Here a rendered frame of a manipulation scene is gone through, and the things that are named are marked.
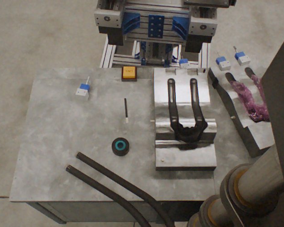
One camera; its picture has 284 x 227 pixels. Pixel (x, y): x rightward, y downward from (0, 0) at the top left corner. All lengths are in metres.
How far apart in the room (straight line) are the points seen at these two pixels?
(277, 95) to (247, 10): 2.95
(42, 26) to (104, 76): 1.59
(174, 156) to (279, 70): 1.03
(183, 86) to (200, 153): 0.34
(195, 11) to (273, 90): 1.33
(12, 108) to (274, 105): 2.40
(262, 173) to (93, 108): 1.13
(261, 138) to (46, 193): 0.95
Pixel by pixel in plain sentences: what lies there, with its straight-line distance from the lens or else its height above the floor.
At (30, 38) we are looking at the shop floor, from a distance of 3.02.
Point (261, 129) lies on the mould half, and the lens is 1.41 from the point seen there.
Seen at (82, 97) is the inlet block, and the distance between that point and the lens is 1.50.
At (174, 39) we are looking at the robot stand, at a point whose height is 0.72.
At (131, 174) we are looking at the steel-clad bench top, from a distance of 1.35.
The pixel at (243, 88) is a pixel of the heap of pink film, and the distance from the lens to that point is 1.48.
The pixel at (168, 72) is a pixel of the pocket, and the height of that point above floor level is 0.86.
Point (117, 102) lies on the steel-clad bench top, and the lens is 1.51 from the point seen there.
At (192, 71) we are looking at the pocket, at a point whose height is 0.87.
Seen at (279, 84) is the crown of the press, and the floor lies 1.85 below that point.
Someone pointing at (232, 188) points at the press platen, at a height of 1.54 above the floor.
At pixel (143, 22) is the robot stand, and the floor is 0.83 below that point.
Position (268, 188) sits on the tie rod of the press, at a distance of 0.50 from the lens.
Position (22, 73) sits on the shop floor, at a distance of 2.79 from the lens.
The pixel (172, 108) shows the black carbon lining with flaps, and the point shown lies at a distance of 1.39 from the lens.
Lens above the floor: 2.09
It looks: 61 degrees down
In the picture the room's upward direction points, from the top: straight up
